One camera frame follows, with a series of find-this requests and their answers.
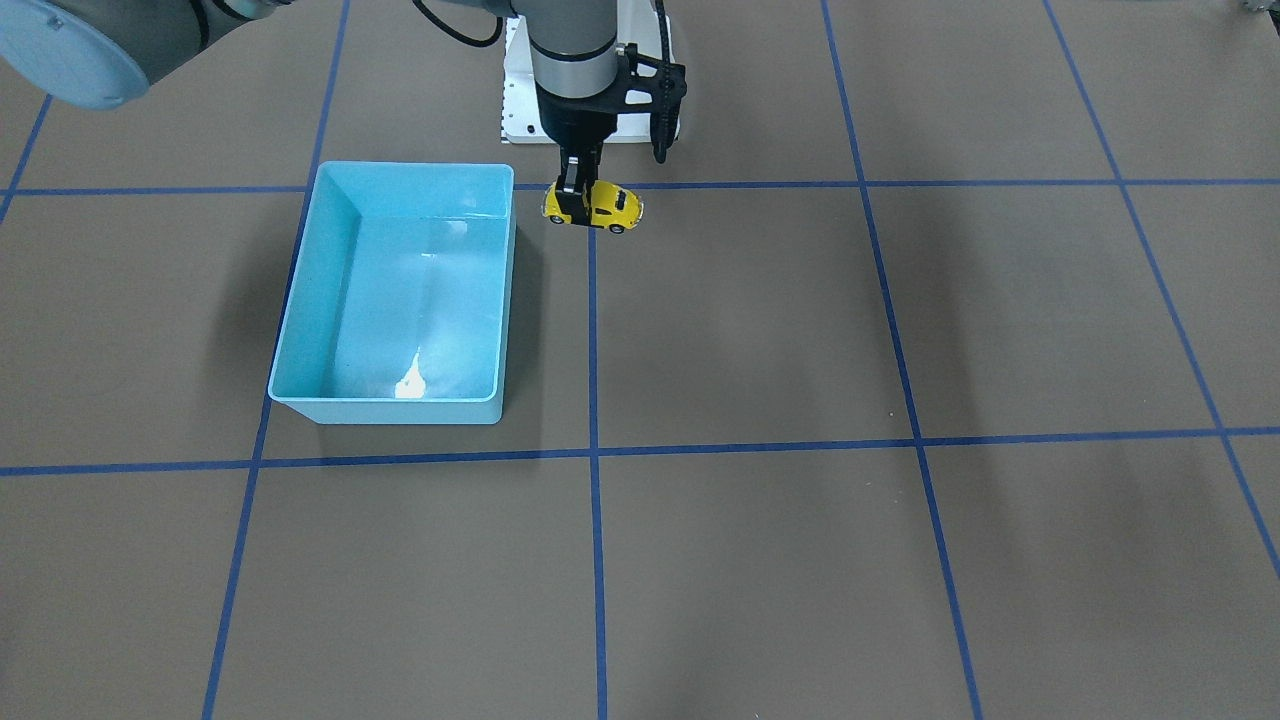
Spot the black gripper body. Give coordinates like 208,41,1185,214
536,85,627,150

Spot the yellow beetle toy car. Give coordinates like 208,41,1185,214
541,179,645,234

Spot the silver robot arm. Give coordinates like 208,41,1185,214
3,1,626,192

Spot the light blue plastic bin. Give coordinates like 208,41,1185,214
268,160,516,425

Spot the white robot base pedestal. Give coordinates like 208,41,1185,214
500,1,689,146

